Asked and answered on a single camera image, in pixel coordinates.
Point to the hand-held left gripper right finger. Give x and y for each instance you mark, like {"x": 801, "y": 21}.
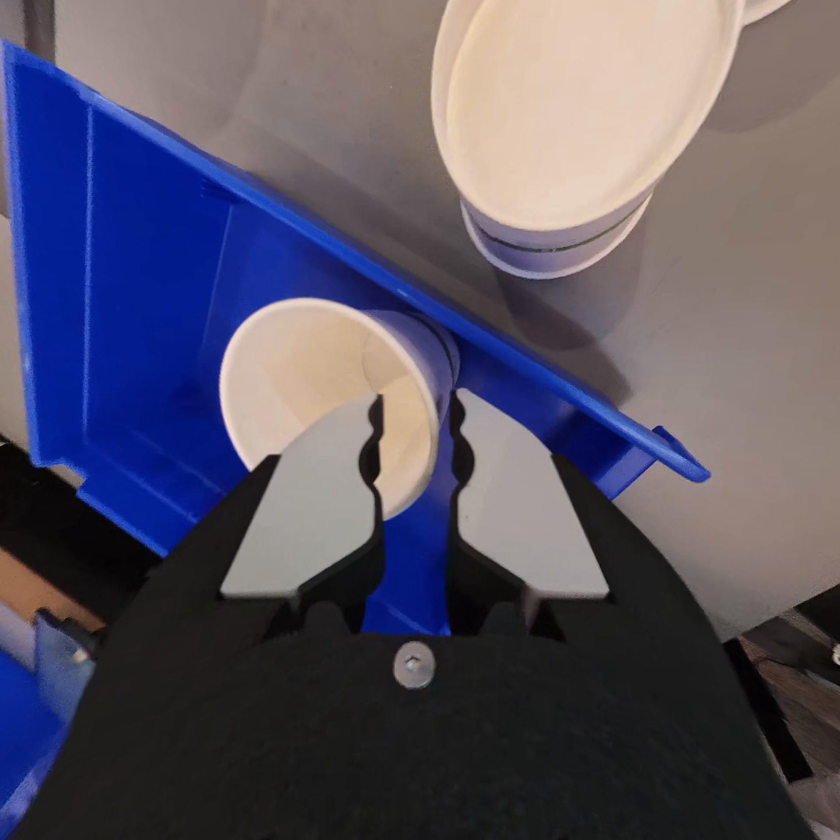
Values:
{"x": 518, "y": 518}

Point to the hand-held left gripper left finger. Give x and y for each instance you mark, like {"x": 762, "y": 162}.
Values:
{"x": 308, "y": 512}

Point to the white paper cup green band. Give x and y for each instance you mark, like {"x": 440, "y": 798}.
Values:
{"x": 308, "y": 367}
{"x": 761, "y": 8}
{"x": 577, "y": 118}

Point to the blue plastic bin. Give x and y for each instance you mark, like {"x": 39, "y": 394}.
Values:
{"x": 151, "y": 295}

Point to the wooden background table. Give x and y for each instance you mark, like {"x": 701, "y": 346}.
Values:
{"x": 29, "y": 587}

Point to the black table leg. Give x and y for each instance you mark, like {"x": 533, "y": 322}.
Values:
{"x": 768, "y": 715}

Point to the blue storage bin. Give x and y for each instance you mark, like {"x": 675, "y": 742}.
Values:
{"x": 26, "y": 735}

